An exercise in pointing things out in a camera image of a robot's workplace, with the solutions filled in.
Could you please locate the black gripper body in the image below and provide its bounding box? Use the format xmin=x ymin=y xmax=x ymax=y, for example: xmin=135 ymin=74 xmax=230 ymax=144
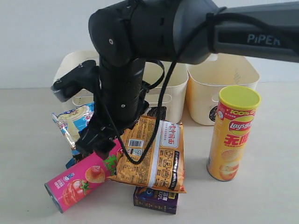
xmin=76 ymin=92 xmax=150 ymax=150

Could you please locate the blue instant noodle packet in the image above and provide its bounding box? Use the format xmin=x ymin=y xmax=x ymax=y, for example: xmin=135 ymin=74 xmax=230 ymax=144
xmin=51 ymin=103 xmax=94 ymax=169

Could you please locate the pink Lays chips can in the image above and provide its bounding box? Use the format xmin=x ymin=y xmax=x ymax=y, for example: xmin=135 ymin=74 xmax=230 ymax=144
xmin=44 ymin=140 xmax=122 ymax=213

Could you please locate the orange instant noodle packet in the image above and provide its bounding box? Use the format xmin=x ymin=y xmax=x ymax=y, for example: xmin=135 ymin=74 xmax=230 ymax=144
xmin=109 ymin=116 xmax=186 ymax=193

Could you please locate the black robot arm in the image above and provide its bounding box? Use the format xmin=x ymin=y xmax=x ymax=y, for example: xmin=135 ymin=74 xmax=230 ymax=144
xmin=73 ymin=0 xmax=299 ymax=159

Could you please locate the middle cream plastic bin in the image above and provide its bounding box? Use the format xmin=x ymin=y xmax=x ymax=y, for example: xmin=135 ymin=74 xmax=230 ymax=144
xmin=143 ymin=63 xmax=189 ymax=123

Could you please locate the cream plastic bin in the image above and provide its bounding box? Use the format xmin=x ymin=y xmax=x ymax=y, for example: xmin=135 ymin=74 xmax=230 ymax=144
xmin=143 ymin=63 xmax=189 ymax=123
xmin=185 ymin=54 xmax=260 ymax=126
xmin=53 ymin=50 xmax=99 ymax=111

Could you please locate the left cream plastic bin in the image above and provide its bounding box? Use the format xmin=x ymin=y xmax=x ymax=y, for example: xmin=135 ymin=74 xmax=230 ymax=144
xmin=53 ymin=50 xmax=99 ymax=111

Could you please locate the purple juice carton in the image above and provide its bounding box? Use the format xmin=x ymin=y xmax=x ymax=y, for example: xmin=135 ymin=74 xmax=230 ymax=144
xmin=133 ymin=187 xmax=178 ymax=215

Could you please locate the right cream plastic bin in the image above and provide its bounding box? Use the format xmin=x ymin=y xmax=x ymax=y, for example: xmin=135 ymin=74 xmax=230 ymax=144
xmin=185 ymin=54 xmax=260 ymax=126

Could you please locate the yellow Lays chips can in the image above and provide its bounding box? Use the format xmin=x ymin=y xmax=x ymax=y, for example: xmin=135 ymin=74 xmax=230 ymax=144
xmin=207 ymin=85 xmax=261 ymax=182

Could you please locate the black camera cable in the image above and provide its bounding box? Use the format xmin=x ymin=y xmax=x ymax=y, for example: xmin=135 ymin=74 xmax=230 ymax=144
xmin=93 ymin=11 xmax=299 ymax=166

